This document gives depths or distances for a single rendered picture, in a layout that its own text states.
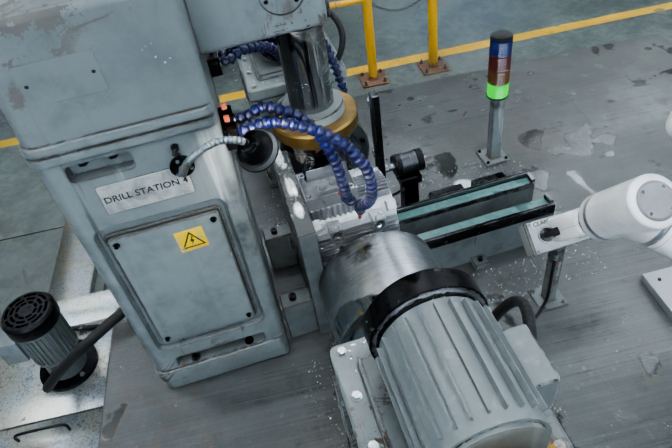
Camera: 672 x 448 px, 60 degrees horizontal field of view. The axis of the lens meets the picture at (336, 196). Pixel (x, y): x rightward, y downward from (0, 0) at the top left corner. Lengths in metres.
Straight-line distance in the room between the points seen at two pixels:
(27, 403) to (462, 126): 1.66
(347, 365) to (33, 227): 2.69
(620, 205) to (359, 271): 0.46
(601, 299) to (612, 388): 0.24
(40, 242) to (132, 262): 2.24
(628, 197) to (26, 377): 1.87
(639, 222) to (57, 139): 0.87
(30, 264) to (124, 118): 2.37
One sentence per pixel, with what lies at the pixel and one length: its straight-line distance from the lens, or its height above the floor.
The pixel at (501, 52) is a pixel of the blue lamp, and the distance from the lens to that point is 1.66.
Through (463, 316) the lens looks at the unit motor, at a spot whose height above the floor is 1.35.
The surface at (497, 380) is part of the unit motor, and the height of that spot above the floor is 1.35.
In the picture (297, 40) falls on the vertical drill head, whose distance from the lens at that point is 1.07.
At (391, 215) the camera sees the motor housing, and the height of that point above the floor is 1.05.
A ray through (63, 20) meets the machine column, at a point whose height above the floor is 1.69.
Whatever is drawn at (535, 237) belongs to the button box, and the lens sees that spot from 1.29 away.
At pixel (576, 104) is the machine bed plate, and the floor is 0.80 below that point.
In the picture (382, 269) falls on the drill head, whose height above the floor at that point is 1.16.
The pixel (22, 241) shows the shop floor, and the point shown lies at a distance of 3.44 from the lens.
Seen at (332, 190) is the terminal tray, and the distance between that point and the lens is 1.32.
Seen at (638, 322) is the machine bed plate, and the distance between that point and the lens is 1.54.
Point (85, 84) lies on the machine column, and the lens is 0.93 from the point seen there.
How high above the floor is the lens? 2.00
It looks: 42 degrees down
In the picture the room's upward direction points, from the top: 9 degrees counter-clockwise
